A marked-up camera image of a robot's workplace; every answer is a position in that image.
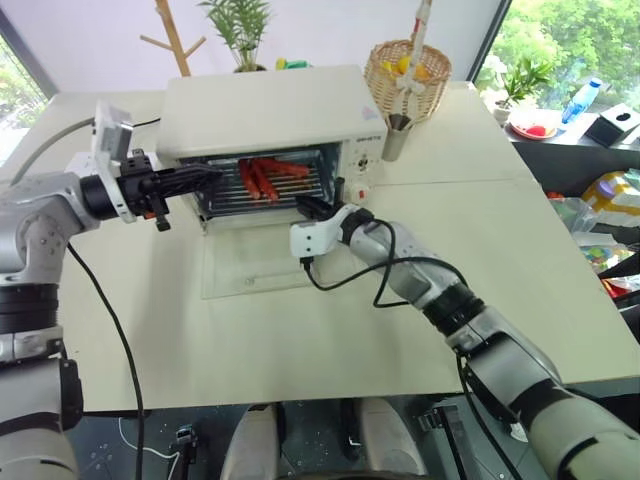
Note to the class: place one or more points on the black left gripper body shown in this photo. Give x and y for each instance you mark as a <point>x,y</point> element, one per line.
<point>137,187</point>

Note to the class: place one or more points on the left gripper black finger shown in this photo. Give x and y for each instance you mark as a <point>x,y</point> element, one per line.
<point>195,173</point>
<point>185,188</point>

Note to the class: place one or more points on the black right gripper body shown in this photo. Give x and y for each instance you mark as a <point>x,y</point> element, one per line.
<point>322,210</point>

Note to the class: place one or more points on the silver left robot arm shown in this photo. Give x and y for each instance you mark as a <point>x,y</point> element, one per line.
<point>35,210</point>

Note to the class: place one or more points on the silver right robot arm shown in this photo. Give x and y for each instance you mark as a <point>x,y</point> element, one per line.
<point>500,340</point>

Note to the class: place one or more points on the red sausage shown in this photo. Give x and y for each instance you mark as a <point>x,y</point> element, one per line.
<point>248,181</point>
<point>287,168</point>
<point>265,184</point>

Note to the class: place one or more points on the glass toaster oven door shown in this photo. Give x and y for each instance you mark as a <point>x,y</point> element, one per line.
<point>250,265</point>

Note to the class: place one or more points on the white toaster oven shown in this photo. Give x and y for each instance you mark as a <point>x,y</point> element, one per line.
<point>260,110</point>

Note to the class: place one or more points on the metal cup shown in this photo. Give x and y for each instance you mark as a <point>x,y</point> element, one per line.
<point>396,142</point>

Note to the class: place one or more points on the wooden coat rack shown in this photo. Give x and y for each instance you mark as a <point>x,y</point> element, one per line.
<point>172,37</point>

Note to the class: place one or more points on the green and yellow toy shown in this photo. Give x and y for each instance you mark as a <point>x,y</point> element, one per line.
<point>294,64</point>

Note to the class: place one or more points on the green potted plant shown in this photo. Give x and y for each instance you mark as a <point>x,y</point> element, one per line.
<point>242,30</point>

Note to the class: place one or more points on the yellow fruit piece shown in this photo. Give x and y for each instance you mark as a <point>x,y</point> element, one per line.
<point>421,73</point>
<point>389,67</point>

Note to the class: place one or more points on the woven wicker basket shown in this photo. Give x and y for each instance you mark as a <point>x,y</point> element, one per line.
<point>430,92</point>

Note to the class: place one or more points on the red plate with toys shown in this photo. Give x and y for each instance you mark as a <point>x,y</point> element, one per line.
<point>533,130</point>

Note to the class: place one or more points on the small potted plant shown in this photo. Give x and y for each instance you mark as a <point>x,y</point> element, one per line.
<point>520,82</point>

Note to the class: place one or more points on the grey rounded shape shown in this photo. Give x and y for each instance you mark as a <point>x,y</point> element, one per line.
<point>392,440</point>
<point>252,442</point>

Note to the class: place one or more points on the blue plastic bottle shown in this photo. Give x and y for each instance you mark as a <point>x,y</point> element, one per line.
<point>579,100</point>

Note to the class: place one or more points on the pile of colourful toys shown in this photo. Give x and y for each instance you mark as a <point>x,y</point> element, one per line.
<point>605,200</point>

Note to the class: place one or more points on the black tissue box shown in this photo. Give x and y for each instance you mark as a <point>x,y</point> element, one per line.
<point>614,126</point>

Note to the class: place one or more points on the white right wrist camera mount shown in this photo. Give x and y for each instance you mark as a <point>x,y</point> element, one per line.
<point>315,236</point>

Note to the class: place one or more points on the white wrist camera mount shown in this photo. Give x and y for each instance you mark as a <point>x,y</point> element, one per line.
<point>112,135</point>
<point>315,236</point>

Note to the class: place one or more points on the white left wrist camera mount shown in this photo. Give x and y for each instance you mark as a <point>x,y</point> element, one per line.
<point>112,135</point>

